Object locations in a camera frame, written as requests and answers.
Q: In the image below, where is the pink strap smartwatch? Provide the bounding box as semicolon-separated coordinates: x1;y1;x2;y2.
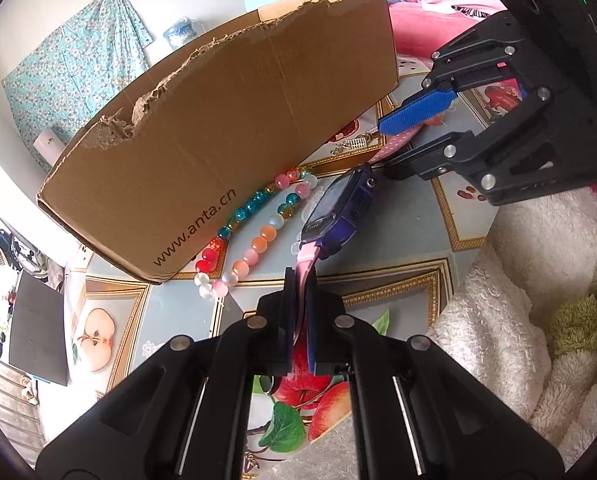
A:
294;124;423;324

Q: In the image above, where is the grey cabinet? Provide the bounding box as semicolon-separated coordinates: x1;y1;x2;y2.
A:
8;271;68;387

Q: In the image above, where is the floral wall curtain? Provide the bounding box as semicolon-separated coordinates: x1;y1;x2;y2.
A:
1;0;153;172

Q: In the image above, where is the multicolour bead bracelet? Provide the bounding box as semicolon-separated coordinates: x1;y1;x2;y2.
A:
192;168;321;302

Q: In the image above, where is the fruit pattern tablecloth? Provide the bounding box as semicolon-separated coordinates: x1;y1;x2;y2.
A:
65;174;497;479

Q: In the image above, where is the blue water jug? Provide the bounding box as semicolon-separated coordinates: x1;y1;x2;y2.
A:
163;18;198;50

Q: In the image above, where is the white fleece sleeve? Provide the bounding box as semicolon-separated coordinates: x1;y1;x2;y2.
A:
428;188;597;468

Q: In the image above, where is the brown cardboard box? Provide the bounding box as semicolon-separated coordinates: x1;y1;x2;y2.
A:
37;0;399;284

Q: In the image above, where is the rolled pink mat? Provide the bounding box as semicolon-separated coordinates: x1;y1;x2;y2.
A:
33;128;65;166

